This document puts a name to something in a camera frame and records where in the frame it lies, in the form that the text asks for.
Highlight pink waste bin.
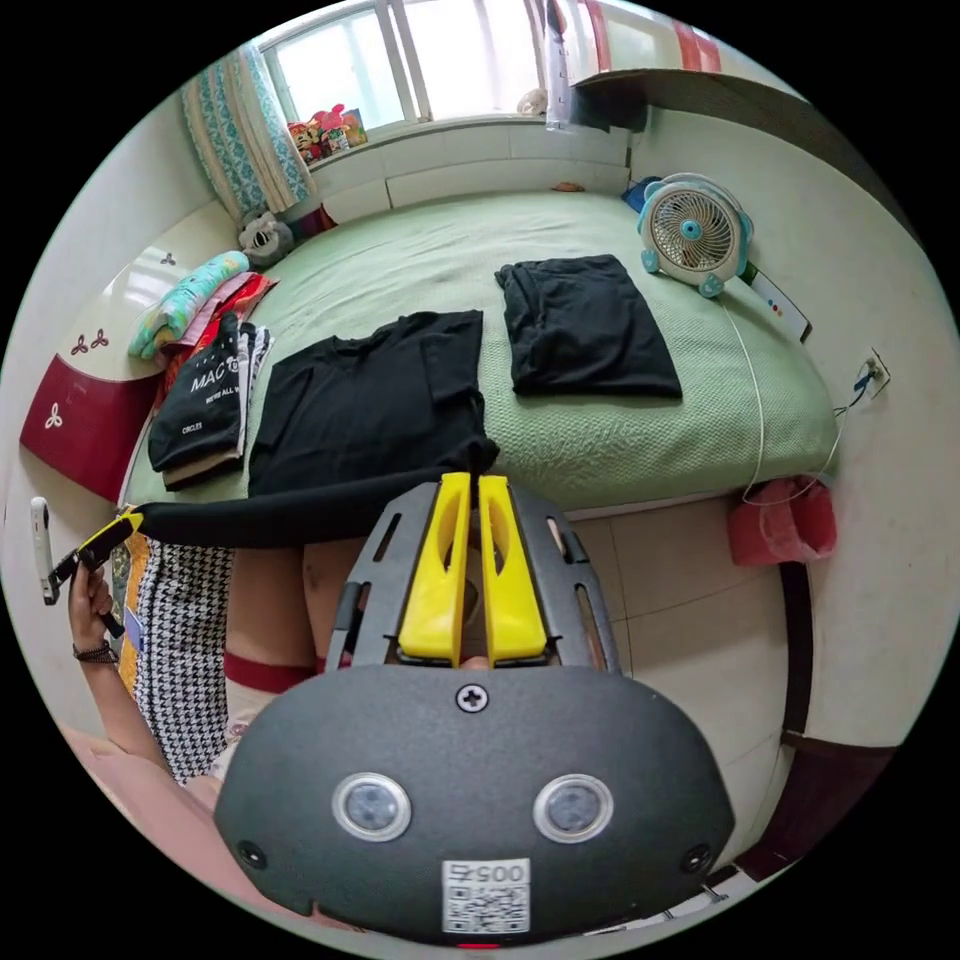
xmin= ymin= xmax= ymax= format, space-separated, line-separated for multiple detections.
xmin=725 ymin=473 xmax=840 ymax=569

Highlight black t-shirt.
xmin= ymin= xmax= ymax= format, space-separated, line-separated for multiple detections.
xmin=139 ymin=308 xmax=502 ymax=549

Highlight white fan cable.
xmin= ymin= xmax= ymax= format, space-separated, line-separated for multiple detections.
xmin=718 ymin=293 xmax=768 ymax=504

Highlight bed with green mat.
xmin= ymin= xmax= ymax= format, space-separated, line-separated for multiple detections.
xmin=18 ymin=187 xmax=841 ymax=520

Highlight person's body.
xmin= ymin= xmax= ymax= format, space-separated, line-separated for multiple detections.
xmin=59 ymin=517 xmax=481 ymax=931

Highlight white and blue fan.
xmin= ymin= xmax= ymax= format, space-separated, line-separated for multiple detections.
xmin=635 ymin=172 xmax=756 ymax=300

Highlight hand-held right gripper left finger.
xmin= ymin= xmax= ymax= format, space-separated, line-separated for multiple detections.
xmin=397 ymin=472 xmax=474 ymax=669

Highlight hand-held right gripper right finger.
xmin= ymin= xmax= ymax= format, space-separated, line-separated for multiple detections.
xmin=477 ymin=474 xmax=549 ymax=667

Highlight pile of clothes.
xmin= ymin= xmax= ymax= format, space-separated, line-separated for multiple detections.
xmin=147 ymin=271 xmax=279 ymax=493

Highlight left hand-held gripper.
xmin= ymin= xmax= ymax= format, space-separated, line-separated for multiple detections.
xmin=46 ymin=506 xmax=145 ymax=640

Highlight white flat box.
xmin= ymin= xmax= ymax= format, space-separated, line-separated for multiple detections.
xmin=737 ymin=262 xmax=814 ymax=344

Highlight person's left hand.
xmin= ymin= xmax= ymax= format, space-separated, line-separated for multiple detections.
xmin=67 ymin=563 xmax=123 ymax=655

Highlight rolled patterned blanket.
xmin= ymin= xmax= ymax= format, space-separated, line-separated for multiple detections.
xmin=127 ymin=250 xmax=251 ymax=360

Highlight patterned teal curtain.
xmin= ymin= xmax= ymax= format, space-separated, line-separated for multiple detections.
xmin=182 ymin=46 xmax=313 ymax=219

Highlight folded black garment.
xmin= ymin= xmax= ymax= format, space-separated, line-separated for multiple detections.
xmin=494 ymin=254 xmax=685 ymax=400

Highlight colourful toys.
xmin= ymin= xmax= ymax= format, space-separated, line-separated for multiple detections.
xmin=287 ymin=103 xmax=370 ymax=166

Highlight grey plush toy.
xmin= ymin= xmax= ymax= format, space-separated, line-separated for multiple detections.
xmin=237 ymin=209 xmax=296 ymax=270

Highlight person's left forearm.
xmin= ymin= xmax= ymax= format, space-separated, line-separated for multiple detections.
xmin=72 ymin=643 xmax=189 ymax=785

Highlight window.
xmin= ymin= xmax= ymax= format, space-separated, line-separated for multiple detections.
xmin=258 ymin=0 xmax=558 ymax=135

